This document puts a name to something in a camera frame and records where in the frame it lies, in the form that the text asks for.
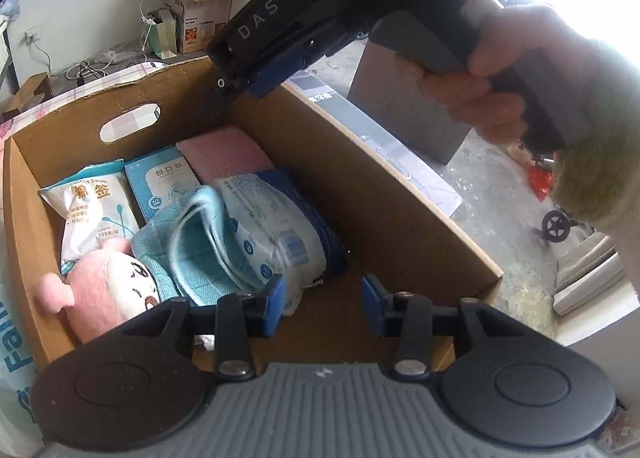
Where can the red plastic bag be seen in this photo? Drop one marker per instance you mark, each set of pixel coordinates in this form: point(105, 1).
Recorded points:
point(540, 183)

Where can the person's right forearm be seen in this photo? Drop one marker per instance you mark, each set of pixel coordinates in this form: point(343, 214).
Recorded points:
point(600, 138)

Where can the wall outlet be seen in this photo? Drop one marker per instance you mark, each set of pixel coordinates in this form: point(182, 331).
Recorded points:
point(32, 35)

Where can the blue white soft pack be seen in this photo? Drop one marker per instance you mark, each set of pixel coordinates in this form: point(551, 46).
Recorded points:
point(270, 223)

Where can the blue bandage box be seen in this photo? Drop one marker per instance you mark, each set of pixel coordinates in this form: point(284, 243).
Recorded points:
point(160, 178)

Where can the pink sponge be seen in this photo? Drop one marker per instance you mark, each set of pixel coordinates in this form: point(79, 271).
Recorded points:
point(220, 153)

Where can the teal towel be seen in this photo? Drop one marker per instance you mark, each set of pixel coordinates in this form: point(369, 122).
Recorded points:
point(200, 248)

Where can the open printed cardboard box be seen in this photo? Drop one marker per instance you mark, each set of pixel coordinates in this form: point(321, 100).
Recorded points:
point(200, 18)

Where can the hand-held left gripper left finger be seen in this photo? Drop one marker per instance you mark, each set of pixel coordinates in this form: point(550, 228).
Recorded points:
point(274, 308)

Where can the pink plush toy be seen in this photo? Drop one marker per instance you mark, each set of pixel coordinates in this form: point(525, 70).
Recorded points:
point(100, 298)

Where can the folded grey mat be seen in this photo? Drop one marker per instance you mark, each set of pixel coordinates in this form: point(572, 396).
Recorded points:
point(590, 278)

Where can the green paper bag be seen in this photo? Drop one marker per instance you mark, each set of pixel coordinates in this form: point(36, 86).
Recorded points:
point(162, 38)

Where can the large brown cardboard box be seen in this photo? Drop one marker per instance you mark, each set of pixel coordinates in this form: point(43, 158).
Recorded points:
point(375, 198)

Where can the person's right hand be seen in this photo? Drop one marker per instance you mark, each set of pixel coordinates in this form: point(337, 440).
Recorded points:
point(530, 33)

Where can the small brown cardboard box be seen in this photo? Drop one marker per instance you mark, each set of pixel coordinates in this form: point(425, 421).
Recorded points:
point(30, 91)

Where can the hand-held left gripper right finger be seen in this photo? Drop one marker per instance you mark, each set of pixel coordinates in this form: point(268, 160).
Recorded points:
point(374, 308)

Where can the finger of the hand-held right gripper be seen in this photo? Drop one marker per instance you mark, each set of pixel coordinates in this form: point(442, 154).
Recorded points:
point(221, 86)
point(277, 76)

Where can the cotton swab pack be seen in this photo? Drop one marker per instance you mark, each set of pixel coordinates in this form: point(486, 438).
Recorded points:
point(95, 208)

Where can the black wheeled cart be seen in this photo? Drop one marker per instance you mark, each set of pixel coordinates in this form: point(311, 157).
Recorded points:
point(556, 226)

